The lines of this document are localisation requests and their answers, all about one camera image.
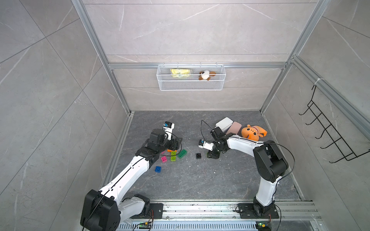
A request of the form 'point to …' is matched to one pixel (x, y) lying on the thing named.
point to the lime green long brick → (173, 158)
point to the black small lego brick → (198, 156)
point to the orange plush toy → (253, 132)
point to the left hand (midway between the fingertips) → (177, 135)
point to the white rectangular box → (224, 124)
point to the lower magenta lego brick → (164, 159)
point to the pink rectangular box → (234, 128)
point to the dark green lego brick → (182, 153)
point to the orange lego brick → (169, 150)
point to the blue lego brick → (158, 169)
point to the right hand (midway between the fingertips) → (210, 152)
